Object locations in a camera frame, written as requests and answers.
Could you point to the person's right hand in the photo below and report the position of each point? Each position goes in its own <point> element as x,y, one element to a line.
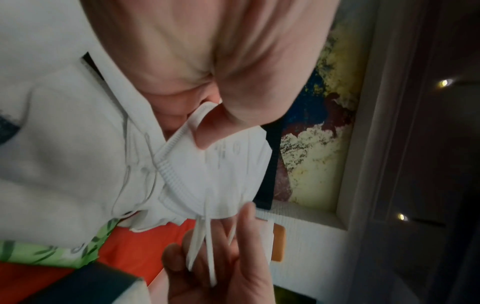
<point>225,273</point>

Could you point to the person's left hand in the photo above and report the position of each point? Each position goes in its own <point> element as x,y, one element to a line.
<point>225,38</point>

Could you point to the white face mask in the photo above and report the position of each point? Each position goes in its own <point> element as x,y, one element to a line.
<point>221,178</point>

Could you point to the orange cloth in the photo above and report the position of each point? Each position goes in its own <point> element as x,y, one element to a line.
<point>138,246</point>

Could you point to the dark blue box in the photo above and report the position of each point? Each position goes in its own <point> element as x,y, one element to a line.
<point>71,285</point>

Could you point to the green leaf patterned cloth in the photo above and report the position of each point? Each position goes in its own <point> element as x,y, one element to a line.
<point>41,252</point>

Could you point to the dark wooden cabinet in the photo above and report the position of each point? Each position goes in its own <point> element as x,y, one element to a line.
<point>442,154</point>

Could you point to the colourful painting in white frame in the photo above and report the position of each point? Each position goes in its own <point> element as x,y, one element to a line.
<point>322,124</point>

